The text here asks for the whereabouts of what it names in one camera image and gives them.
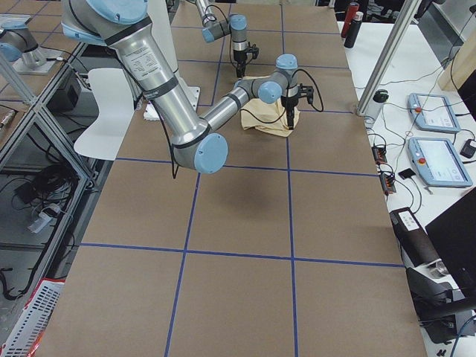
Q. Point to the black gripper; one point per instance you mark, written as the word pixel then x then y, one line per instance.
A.
pixel 239 58
pixel 288 103

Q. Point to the beige long sleeve shirt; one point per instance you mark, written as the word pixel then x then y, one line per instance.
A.
pixel 267 118

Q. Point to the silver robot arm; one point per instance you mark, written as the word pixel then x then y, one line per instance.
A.
pixel 216 25
pixel 139 32

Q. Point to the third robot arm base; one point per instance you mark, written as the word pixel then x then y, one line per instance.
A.
pixel 22 51

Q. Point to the black red bottle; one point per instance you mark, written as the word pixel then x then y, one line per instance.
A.
pixel 352 24

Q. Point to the white plastic chair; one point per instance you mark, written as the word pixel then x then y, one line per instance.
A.
pixel 103 138

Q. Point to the upper teach pendant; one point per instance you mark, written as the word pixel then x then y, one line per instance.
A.
pixel 432 112

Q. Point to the teach pendant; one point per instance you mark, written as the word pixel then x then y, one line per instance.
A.
pixel 432 112
pixel 437 163

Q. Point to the lower teach pendant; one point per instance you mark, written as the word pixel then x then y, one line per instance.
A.
pixel 437 163

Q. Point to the black monitor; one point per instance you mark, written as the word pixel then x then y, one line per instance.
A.
pixel 452 234

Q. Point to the white perforated basket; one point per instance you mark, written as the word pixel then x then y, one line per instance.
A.
pixel 27 333

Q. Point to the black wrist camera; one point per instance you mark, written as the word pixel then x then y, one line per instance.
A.
pixel 252 50
pixel 306 92

